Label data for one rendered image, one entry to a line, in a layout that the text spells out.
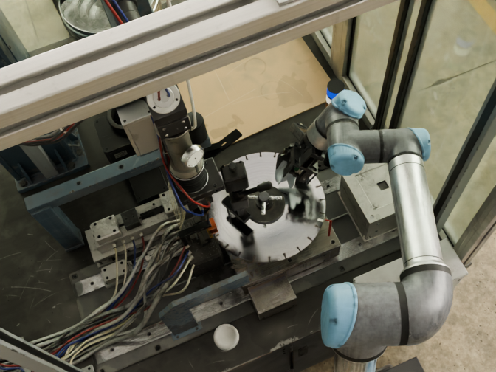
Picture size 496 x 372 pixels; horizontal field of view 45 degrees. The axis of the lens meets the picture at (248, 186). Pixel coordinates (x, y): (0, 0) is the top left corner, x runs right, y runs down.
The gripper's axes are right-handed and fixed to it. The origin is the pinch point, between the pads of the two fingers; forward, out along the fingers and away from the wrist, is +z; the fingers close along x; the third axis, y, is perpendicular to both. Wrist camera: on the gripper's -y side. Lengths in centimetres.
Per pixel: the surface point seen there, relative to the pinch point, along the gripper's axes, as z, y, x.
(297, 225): 2.8, 11.8, 7.1
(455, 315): 52, -8, 108
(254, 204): 6.7, 6.7, -4.0
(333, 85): -24.6, -13.8, 1.8
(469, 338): 51, 1, 113
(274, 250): 7.0, 18.9, 2.6
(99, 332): 50, 34, -30
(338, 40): -13, -52, 13
